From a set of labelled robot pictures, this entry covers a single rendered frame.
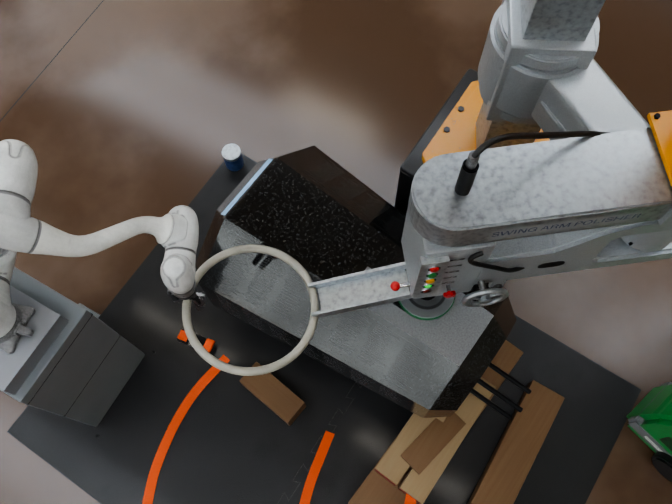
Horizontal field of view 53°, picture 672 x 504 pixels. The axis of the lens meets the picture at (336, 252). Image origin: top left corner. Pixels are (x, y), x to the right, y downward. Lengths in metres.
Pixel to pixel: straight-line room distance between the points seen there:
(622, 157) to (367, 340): 1.18
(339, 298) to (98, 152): 1.97
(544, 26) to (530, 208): 0.63
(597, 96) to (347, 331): 1.20
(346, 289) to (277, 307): 0.37
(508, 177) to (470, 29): 2.52
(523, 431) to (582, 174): 1.66
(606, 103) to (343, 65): 2.08
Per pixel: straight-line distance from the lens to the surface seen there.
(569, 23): 2.18
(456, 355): 2.50
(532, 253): 2.06
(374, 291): 2.41
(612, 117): 2.23
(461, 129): 2.91
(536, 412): 3.27
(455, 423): 3.06
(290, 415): 3.14
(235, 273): 2.74
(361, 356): 2.62
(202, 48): 4.19
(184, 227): 2.26
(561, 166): 1.84
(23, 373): 2.70
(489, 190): 1.76
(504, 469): 3.21
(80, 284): 3.67
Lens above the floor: 3.24
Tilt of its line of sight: 69 degrees down
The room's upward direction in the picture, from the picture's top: 3 degrees counter-clockwise
